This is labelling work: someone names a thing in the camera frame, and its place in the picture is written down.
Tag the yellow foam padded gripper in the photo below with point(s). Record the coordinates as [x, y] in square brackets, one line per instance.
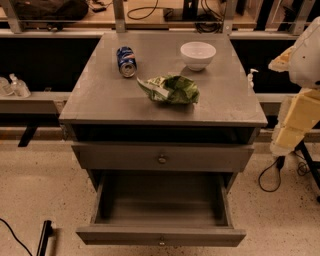
[307, 63]

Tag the grey drawer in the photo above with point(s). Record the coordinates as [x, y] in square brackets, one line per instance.
[163, 156]
[161, 209]

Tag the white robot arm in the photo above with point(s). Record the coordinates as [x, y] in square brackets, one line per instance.
[310, 38]

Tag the grey drawer cabinet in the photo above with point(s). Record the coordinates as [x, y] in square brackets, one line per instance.
[106, 107]

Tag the grey top drawer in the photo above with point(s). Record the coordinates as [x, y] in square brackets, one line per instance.
[163, 156]

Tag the white pump bottle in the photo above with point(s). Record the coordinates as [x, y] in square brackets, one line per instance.
[250, 76]

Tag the white bowl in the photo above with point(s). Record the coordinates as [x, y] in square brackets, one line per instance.
[197, 55]

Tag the green chip bag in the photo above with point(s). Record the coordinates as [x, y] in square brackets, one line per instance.
[170, 89]

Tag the blue soda can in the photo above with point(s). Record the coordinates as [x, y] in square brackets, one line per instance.
[126, 61]

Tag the black floor bar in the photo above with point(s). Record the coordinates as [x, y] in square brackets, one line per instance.
[46, 232]

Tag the clear plastic bottle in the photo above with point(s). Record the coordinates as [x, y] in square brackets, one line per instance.
[19, 87]

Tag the black bag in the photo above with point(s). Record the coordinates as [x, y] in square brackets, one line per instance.
[51, 9]

